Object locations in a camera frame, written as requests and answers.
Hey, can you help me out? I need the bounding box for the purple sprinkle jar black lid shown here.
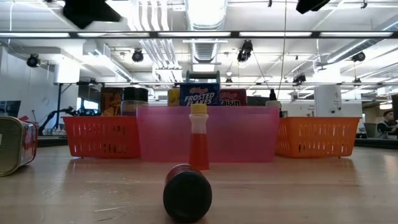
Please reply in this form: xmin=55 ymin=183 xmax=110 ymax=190
xmin=120 ymin=86 xmax=149 ymax=117

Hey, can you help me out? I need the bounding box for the white cylindrical appliance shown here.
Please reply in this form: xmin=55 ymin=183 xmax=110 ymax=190
xmin=313 ymin=85 xmax=343 ymax=118

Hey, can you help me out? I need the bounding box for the orange plastic basket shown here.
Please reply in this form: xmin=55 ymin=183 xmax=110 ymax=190
xmin=275 ymin=116 xmax=361 ymax=159

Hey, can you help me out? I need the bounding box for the dark cereal box red label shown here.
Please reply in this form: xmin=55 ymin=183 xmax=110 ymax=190
xmin=0 ymin=116 xmax=39 ymax=177

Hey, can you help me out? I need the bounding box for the blue mini cereal box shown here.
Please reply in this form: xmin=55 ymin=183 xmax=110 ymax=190
xmin=179 ymin=82 xmax=221 ymax=107

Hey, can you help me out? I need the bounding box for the orange snack packet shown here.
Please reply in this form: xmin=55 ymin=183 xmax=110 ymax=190
xmin=99 ymin=86 xmax=124 ymax=117

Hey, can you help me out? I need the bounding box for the dark background monitor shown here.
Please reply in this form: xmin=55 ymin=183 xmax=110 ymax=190
xmin=0 ymin=100 xmax=22 ymax=118

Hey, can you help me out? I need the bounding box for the black icing bottle white collar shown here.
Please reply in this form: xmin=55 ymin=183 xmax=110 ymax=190
xmin=266 ymin=88 xmax=282 ymax=109

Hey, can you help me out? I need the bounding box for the teal box grater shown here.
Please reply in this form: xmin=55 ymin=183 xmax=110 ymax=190
xmin=185 ymin=70 xmax=221 ymax=84

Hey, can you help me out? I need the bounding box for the small orange bottle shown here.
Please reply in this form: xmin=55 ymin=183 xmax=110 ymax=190
xmin=188 ymin=103 xmax=210 ymax=171

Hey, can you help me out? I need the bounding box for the black hanging camera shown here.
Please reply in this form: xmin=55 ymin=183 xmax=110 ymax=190
xmin=236 ymin=39 xmax=254 ymax=63

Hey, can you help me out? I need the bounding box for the black monitor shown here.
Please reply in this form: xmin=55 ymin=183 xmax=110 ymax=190
xmin=247 ymin=95 xmax=270 ymax=106

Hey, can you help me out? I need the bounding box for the silver ventilation duct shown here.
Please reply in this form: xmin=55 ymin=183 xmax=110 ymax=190
xmin=185 ymin=0 xmax=228 ymax=63

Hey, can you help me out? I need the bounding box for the person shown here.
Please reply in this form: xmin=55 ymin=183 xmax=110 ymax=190
xmin=376 ymin=109 xmax=398 ymax=139

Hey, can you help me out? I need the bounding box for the red plastic basket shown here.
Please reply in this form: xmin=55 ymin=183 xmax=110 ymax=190
xmin=62 ymin=116 xmax=141 ymax=159

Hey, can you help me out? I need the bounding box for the red mini cereal box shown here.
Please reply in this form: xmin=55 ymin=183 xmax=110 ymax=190
xmin=220 ymin=88 xmax=248 ymax=107

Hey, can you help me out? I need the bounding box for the pink translucent plastic bin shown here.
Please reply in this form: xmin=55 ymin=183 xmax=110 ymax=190
xmin=136 ymin=105 xmax=280 ymax=164

